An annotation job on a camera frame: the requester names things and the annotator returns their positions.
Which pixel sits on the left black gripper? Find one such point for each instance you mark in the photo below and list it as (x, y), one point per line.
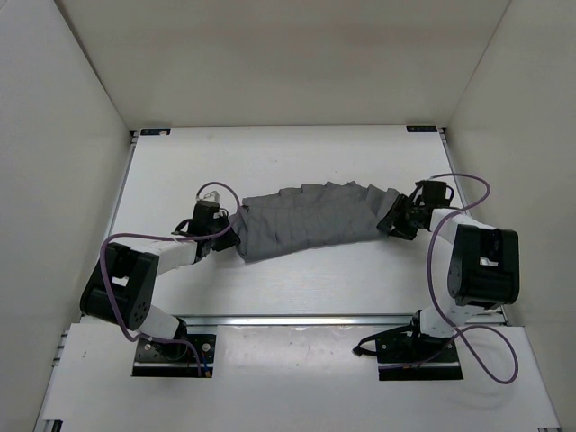
(230, 239)

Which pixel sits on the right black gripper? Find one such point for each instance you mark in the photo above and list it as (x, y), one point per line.
(392, 221)

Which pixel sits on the grey pleated skirt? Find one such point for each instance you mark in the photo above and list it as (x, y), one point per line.
(310, 216)

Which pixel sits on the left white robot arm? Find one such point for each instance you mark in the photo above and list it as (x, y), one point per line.
(125, 279)

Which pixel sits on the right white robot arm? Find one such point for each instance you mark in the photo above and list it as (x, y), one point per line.
(483, 272)

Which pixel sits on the right blue corner label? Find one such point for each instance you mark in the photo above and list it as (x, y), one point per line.
(421, 129)

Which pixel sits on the blue corner label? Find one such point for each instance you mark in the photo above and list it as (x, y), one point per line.
(155, 132)
(421, 129)

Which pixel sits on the left blue corner label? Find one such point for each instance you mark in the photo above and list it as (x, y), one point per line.
(155, 132)

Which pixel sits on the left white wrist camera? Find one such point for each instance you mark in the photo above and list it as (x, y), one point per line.
(211, 198)

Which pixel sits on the front aluminium table rail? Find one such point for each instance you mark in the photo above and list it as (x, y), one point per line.
(296, 320)

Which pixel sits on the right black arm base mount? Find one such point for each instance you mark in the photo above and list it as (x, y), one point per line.
(404, 354)

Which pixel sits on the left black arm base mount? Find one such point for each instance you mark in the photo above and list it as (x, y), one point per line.
(157, 360)

